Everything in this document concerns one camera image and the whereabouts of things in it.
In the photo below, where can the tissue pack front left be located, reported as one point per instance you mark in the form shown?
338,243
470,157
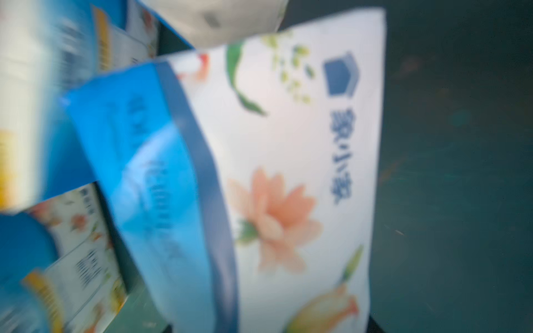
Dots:
59,272

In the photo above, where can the blue white tissue pack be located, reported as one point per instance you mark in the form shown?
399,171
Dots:
242,178

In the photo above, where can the tissue pack beside bag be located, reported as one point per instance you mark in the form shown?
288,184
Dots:
47,49

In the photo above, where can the canvas bag starry night print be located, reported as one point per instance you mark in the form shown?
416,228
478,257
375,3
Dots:
205,23

